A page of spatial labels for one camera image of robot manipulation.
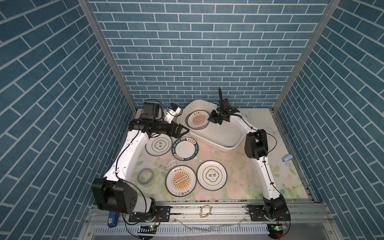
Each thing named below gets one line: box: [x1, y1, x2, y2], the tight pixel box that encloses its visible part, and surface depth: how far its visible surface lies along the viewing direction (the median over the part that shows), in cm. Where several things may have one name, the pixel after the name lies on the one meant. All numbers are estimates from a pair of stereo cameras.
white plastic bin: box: [176, 99, 246, 152], surface depth 110 cm
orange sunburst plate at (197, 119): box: [186, 109, 210, 130], surface depth 112 cm
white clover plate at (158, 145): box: [145, 133, 173, 157], surface depth 101 cm
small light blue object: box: [282, 154, 293, 162], surface depth 93 cm
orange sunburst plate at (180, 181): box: [165, 165, 197, 198], surface depth 86 cm
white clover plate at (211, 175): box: [196, 160, 228, 191], surface depth 88 cm
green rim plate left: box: [171, 137, 199, 161], surface depth 100 cm
